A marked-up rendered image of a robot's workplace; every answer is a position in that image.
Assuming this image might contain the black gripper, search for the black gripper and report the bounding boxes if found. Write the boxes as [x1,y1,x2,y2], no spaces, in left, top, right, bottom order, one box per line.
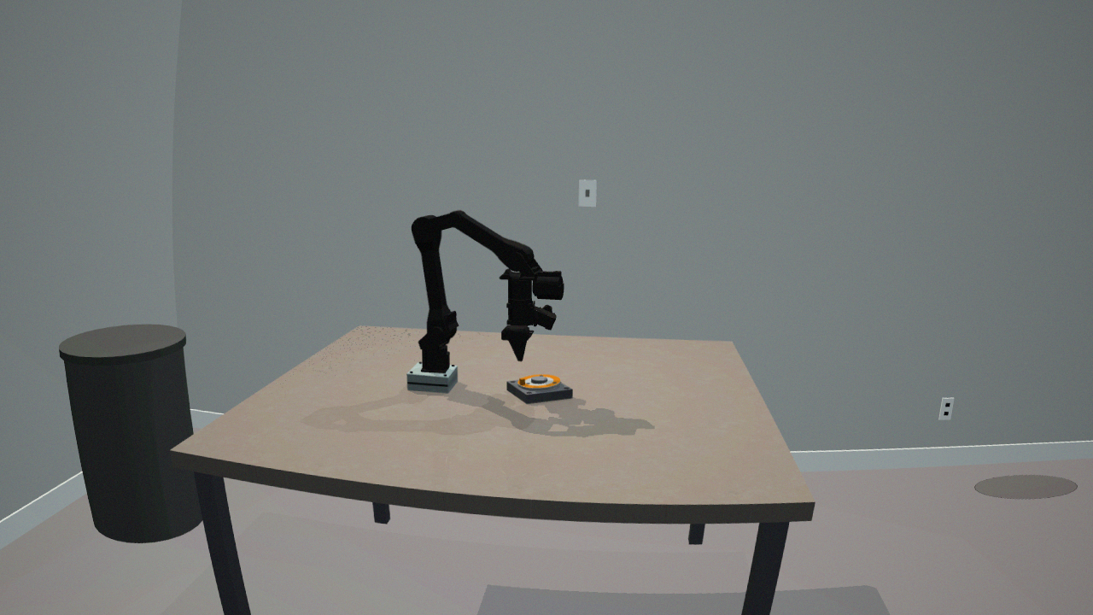
[501,298,534,360]

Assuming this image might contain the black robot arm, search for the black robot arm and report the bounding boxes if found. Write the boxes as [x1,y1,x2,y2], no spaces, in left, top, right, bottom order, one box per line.
[412,210,564,374]

